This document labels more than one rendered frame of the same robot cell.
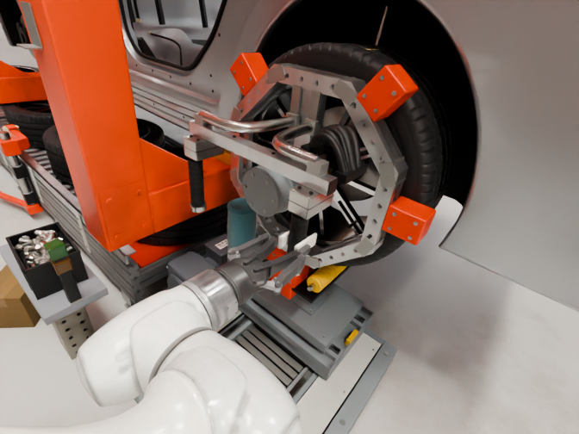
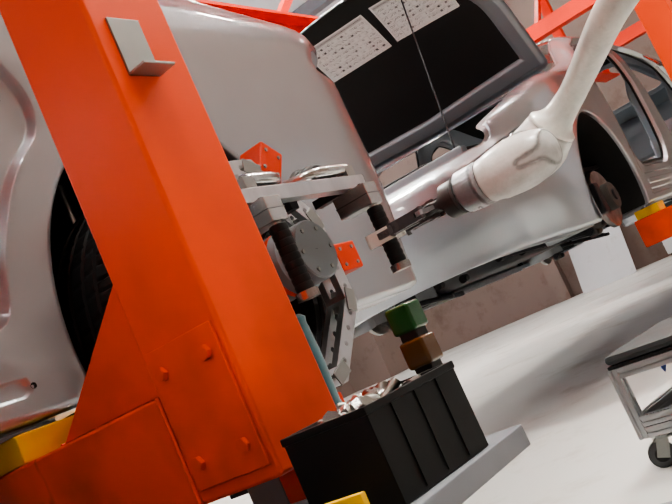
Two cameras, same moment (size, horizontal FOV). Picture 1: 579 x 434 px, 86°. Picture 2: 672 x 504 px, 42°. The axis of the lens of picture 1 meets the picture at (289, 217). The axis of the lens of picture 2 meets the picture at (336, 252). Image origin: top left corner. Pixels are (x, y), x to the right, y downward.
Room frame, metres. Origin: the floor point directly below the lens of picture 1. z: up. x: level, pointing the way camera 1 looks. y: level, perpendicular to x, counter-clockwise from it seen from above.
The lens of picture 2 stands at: (0.68, 1.82, 0.62)
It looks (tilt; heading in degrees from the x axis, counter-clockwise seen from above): 7 degrees up; 268
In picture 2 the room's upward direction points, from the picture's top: 24 degrees counter-clockwise
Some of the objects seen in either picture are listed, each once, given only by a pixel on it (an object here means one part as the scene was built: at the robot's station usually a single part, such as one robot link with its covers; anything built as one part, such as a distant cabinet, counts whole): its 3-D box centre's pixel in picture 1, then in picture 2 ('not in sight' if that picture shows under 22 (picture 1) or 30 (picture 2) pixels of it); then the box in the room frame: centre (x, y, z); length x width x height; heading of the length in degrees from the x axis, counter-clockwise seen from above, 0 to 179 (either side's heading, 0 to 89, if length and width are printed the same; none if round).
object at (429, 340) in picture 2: (61, 263); (421, 350); (0.60, 0.60, 0.59); 0.04 x 0.04 x 0.04; 54
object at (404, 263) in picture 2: (296, 242); (387, 236); (0.52, -0.02, 0.83); 0.04 x 0.04 x 0.16
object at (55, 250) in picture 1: (55, 249); (406, 317); (0.60, 0.60, 0.64); 0.04 x 0.04 x 0.04; 54
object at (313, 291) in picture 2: (196, 183); (292, 259); (0.72, 0.25, 0.83); 0.04 x 0.04 x 0.16
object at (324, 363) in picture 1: (303, 309); not in sight; (0.95, -0.12, 0.13); 0.50 x 0.36 x 0.10; 54
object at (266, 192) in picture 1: (286, 181); (281, 268); (0.75, 0.02, 0.85); 0.21 x 0.14 x 0.14; 144
